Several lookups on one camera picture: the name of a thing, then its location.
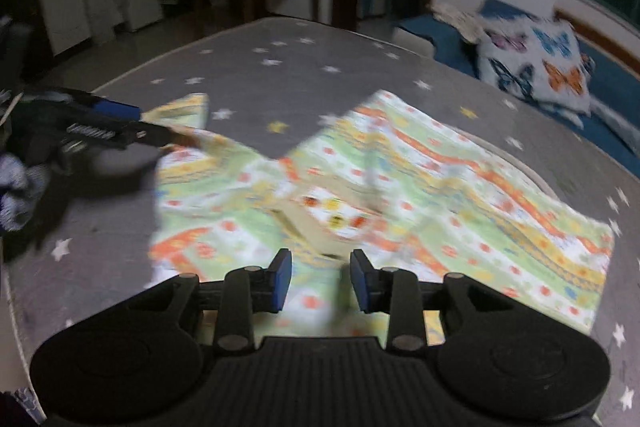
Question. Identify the beige crumpled cloth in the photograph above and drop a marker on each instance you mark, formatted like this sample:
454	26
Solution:
457	22

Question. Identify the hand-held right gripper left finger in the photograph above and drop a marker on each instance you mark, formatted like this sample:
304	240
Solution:
280	279

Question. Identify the butterfly print pillow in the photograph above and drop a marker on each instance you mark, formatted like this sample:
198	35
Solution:
535	57

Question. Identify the grey star-print tablecloth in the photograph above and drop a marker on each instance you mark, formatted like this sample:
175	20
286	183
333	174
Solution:
350	67

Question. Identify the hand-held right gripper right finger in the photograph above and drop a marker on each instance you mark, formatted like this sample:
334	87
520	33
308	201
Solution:
361	279

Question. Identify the person's left forearm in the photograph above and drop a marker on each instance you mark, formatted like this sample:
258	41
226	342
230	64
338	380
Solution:
17	192

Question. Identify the water dispenser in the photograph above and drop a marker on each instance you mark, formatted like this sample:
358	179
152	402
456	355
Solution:
95	2

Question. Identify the patterned yellow-green child garment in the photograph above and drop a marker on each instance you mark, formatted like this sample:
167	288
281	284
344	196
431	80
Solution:
450	217

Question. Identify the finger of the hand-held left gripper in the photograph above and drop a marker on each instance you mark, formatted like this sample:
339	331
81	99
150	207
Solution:
125	134
117	109

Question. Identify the blue sofa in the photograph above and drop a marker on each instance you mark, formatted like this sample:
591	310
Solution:
610	77

